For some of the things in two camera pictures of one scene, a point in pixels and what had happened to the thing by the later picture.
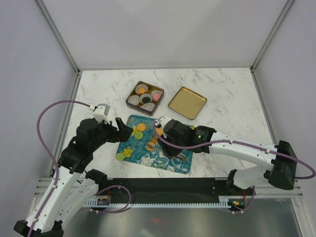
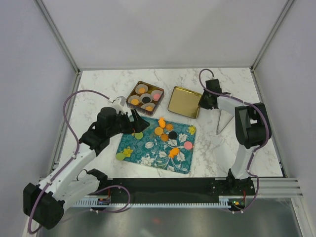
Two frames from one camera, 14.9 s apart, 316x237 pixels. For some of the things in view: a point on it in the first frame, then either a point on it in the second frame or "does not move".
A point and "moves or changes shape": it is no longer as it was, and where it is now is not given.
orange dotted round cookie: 159,131 does not move
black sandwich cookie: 146,99 does not move
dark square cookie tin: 145,98 does not move
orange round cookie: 149,148 -> 135,101
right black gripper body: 179,142 -> 204,101
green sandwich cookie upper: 138,135 does not move
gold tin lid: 187,102 moves or changes shape
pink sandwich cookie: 156,96 does not move
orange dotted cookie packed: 141,90 does not move
